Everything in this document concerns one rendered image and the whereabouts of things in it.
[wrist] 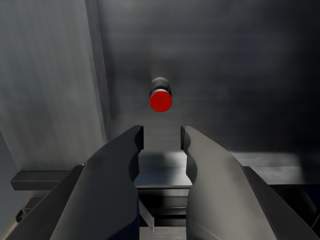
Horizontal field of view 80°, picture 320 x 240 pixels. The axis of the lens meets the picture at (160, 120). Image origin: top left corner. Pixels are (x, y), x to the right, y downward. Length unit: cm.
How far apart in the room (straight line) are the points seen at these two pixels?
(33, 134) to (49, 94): 6
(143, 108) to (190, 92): 6
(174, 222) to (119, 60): 24
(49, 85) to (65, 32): 6
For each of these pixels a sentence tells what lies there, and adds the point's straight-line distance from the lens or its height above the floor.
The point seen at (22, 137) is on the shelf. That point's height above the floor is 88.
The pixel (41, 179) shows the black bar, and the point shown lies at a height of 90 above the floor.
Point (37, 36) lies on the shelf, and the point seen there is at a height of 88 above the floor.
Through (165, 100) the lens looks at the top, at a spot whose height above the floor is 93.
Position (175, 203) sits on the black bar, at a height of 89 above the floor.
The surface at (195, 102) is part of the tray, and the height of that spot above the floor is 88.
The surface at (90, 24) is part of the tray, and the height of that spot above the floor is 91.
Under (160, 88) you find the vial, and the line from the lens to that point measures 18.
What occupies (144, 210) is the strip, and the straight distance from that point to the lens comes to 28.
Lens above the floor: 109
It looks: 62 degrees down
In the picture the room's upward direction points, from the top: 178 degrees clockwise
